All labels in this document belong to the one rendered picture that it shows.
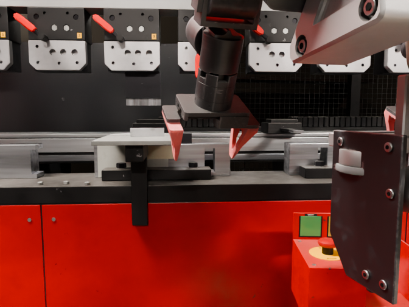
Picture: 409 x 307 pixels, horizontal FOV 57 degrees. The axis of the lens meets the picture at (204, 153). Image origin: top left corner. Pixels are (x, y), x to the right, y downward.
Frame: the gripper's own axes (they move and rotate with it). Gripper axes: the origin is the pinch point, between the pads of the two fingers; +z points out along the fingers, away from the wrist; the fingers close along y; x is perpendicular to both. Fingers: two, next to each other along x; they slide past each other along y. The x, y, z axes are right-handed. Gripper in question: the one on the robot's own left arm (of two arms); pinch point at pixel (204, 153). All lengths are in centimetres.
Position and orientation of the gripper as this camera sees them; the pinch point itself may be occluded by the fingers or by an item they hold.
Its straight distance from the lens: 62.2
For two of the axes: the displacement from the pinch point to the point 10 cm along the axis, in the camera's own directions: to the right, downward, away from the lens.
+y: -9.5, 0.3, -3.0
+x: 2.7, 5.5, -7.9
